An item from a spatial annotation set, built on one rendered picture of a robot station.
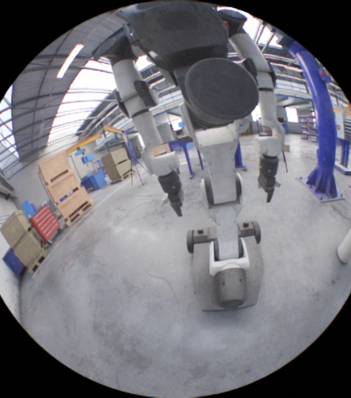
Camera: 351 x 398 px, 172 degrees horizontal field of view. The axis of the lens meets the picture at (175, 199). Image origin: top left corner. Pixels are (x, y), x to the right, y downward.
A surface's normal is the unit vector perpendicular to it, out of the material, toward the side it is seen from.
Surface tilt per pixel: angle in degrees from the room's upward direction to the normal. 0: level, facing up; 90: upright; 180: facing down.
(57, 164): 90
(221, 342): 0
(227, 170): 100
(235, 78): 90
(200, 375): 0
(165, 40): 105
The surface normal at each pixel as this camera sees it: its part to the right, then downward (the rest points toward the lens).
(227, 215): -0.30, 0.04
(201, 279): -0.29, -0.84
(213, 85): -0.18, 0.53
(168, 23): -0.10, 0.73
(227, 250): -0.33, -0.20
